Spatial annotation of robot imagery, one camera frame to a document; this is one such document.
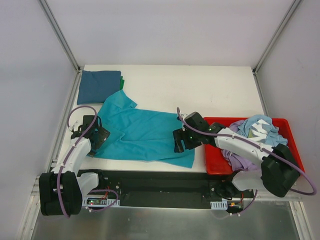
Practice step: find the white cable duct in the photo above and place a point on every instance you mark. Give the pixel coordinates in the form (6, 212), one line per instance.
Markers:
(96, 202)
(219, 205)

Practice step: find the folded green t shirt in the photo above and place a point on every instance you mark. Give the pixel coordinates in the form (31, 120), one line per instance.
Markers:
(122, 82)

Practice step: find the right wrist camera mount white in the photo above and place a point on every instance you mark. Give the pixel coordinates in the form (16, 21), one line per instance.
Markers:
(181, 116)

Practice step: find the right aluminium frame post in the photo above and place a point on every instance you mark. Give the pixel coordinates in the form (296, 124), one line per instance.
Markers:
(295, 4)

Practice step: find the lavender t shirt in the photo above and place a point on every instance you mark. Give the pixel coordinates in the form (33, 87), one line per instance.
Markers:
(237, 162)

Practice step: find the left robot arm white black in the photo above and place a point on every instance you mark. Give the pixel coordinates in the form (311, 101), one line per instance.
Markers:
(62, 190)

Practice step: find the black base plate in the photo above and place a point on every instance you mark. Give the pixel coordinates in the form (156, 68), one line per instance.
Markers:
(160, 189)

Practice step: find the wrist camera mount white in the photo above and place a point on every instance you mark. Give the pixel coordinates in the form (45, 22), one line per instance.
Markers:
(181, 116)
(74, 126)

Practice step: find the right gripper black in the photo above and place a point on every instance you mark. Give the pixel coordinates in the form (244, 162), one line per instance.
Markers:
(180, 141)

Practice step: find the teal t shirt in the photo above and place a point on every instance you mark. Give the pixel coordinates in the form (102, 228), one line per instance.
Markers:
(138, 134)

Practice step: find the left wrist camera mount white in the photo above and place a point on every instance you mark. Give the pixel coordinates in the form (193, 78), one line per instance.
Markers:
(74, 126)

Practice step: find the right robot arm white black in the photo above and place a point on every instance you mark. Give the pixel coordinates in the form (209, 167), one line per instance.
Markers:
(277, 168)

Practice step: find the right white cable duct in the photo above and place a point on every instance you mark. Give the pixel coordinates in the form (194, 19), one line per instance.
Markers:
(219, 205)

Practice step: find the light blue t shirt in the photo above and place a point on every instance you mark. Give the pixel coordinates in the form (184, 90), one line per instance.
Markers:
(260, 128)

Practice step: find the folded dark blue t shirt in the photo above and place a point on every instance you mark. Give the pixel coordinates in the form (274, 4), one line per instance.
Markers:
(96, 86)

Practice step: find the left white cable duct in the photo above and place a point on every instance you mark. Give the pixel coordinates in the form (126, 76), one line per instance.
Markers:
(96, 202)

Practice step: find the aluminium frame post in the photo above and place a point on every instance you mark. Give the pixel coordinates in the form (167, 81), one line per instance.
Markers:
(295, 4)
(59, 34)

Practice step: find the aluminium rail front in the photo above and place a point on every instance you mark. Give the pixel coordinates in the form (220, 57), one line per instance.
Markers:
(262, 195)

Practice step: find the left aluminium frame post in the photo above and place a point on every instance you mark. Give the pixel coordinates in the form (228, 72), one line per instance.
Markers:
(59, 34)

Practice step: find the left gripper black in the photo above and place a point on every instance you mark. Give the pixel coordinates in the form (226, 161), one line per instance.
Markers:
(100, 137)

